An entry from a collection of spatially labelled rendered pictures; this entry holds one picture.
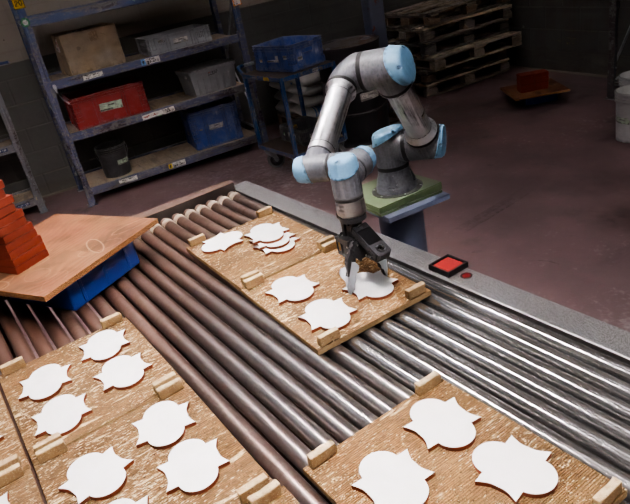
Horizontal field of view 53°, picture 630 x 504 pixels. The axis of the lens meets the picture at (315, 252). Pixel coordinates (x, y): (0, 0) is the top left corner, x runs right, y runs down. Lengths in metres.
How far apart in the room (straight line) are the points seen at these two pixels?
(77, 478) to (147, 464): 0.13
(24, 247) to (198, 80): 4.20
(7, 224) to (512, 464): 1.56
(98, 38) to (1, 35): 0.92
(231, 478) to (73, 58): 4.99
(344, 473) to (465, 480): 0.21
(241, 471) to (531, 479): 0.51
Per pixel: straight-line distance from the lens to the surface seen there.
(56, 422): 1.54
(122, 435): 1.43
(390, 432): 1.24
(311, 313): 1.59
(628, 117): 5.22
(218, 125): 6.26
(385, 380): 1.38
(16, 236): 2.10
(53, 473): 1.43
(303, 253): 1.92
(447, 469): 1.17
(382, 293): 1.62
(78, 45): 5.92
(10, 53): 6.47
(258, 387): 1.44
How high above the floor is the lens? 1.79
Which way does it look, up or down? 26 degrees down
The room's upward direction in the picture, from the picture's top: 12 degrees counter-clockwise
